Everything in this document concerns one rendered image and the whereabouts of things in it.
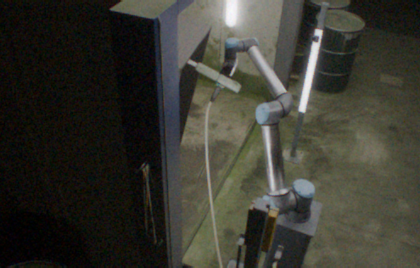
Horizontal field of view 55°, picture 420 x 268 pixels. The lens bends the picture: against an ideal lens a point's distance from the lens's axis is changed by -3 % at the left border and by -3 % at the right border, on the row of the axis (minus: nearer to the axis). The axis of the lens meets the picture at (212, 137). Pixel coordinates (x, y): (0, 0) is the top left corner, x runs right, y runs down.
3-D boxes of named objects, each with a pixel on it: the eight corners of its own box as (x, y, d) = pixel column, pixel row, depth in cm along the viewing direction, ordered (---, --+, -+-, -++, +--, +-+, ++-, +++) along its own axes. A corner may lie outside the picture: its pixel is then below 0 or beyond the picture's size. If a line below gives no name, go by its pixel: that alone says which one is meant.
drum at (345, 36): (302, 69, 556) (314, 7, 498) (344, 74, 551) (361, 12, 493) (303, 93, 512) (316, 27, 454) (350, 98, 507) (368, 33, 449)
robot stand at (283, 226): (305, 254, 334) (322, 203, 293) (296, 285, 313) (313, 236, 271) (270, 242, 343) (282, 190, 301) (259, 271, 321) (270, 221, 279)
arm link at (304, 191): (315, 208, 277) (321, 190, 265) (294, 215, 271) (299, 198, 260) (303, 192, 287) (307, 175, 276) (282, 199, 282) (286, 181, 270)
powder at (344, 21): (316, 9, 498) (316, 8, 497) (360, 14, 494) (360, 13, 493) (318, 29, 457) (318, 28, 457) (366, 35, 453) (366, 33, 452)
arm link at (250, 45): (303, 106, 251) (255, 32, 283) (285, 111, 247) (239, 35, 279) (297, 118, 260) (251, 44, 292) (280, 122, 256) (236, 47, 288)
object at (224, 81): (228, 107, 276) (243, 83, 261) (226, 111, 273) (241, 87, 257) (164, 72, 274) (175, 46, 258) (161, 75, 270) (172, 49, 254)
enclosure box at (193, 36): (111, 178, 319) (126, 47, 238) (143, 131, 363) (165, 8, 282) (153, 195, 317) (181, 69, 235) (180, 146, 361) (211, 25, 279)
